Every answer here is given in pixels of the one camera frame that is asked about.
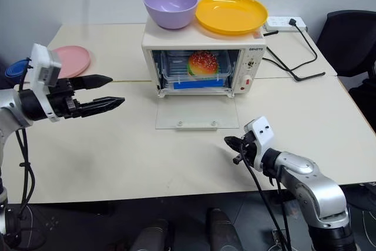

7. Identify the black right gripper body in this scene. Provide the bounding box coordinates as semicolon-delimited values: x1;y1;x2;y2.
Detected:
239;131;259;164

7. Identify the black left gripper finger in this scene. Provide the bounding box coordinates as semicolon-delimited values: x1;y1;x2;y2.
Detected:
71;74;114;91
78;96;126;118

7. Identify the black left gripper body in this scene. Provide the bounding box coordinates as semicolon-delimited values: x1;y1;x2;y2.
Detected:
46;77;82;119

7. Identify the glass oven door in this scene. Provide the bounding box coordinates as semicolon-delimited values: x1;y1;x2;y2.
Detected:
154;97;240;131

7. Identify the clear plastic food container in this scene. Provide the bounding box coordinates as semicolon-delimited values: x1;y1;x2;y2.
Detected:
160;51;232;91

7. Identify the white toaster oven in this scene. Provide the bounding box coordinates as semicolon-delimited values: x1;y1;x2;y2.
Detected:
141;15;268;99

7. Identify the pink plastic plate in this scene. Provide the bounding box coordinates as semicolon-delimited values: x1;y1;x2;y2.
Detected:
48;45;92;78

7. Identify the blue round bowl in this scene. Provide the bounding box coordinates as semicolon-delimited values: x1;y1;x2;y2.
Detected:
4;59;31;81

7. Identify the toy hamburger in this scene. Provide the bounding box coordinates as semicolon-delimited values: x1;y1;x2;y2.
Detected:
187;51;220;78

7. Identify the dark rounded shape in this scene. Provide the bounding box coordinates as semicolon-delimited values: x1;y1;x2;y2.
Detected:
206;208;244;251
130;218;174;251

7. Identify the purple plastic bowl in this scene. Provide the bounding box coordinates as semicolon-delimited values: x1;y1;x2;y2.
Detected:
143;0;199;31

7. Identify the white power strip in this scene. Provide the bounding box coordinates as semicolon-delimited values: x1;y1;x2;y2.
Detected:
262;15;308;33

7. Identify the dark chair seat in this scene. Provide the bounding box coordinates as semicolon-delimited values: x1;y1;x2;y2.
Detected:
347;60;376;134

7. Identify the yellow plastic plate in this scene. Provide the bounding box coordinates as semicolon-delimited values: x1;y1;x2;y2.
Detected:
194;0;269;36

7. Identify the black office chair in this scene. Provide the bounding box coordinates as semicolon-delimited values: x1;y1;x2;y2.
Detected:
315;9;376;79

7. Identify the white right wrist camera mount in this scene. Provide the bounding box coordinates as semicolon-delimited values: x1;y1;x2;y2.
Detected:
243;116;276;173

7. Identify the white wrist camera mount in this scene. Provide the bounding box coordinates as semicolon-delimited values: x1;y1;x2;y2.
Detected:
243;116;276;173
29;42;63;123

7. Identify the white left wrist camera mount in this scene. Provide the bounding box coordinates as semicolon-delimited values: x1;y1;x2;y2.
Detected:
29;42;63;123

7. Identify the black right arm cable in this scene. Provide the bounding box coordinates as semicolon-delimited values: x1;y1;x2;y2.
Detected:
233;142;294;251

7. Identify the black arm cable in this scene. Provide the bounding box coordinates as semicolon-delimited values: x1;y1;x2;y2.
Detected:
5;56;38;251
233;142;294;251

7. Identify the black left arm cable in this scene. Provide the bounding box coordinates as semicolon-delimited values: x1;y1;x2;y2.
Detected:
5;56;38;251

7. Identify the black power cord with plug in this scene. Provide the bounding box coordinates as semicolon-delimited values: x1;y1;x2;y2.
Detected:
261;18;327;82

